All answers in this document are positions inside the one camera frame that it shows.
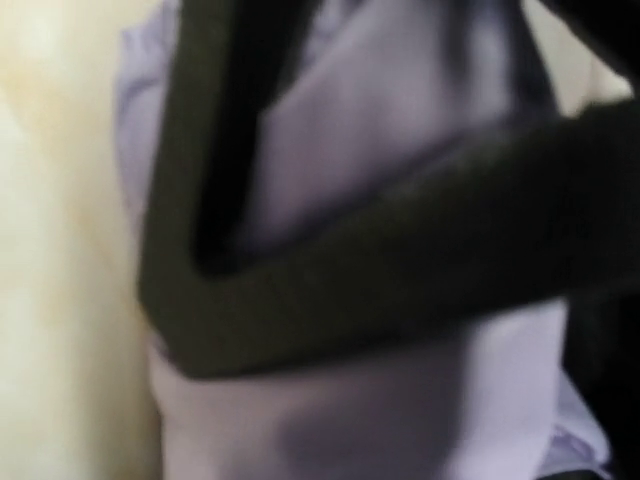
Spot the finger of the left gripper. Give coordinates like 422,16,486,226
137,0,640,384

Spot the lavender folding umbrella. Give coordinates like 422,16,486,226
112,0,614,480

